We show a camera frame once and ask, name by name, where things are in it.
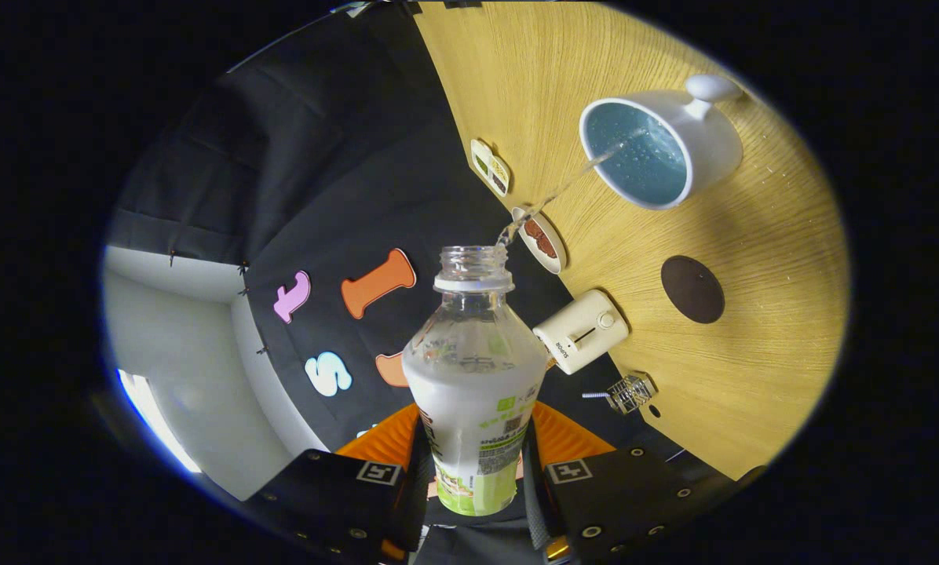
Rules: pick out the clear poured juice stream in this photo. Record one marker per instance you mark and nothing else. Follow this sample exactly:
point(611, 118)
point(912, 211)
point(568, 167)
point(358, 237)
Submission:
point(550, 198)

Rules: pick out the clear juice bottle white label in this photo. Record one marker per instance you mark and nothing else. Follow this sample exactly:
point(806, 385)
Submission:
point(473, 392)

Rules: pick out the wooden table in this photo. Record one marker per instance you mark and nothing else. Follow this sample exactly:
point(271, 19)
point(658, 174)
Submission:
point(752, 377)

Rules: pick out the white toaster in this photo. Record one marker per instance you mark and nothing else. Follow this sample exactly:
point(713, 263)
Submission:
point(579, 333)

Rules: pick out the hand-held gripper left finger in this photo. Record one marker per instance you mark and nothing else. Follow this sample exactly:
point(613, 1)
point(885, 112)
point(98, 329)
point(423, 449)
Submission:
point(412, 494)

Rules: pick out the large ceiling light panel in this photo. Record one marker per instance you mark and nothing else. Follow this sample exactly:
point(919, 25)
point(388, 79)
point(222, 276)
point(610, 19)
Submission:
point(155, 420)

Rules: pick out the white divided dish with grains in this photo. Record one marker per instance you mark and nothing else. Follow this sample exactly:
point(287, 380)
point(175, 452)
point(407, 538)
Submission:
point(491, 167)

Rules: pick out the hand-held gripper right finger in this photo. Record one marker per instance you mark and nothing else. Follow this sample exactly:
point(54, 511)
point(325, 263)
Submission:
point(536, 502)

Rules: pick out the dark brown round coaster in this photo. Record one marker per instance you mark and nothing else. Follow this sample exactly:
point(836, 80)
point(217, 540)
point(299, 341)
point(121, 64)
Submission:
point(693, 289)

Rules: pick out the round plate with meat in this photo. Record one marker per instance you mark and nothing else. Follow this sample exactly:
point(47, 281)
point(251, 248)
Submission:
point(542, 239)

